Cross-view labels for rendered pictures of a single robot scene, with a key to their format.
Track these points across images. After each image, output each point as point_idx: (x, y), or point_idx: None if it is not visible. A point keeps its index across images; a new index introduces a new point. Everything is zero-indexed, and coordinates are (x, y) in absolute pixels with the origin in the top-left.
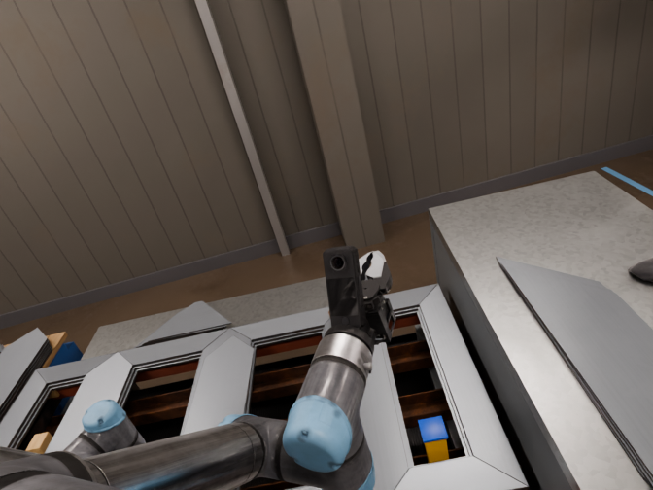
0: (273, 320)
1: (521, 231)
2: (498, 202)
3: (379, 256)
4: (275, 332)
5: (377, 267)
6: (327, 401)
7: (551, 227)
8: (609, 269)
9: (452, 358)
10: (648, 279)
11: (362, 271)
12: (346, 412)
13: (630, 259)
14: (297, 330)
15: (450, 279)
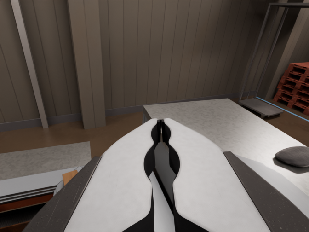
0: (10, 180)
1: (203, 125)
2: (184, 107)
3: (191, 130)
4: (8, 193)
5: (214, 176)
6: None
7: (219, 125)
8: (262, 154)
9: (159, 216)
10: (290, 163)
11: (152, 188)
12: None
13: (270, 148)
14: (31, 189)
15: (155, 153)
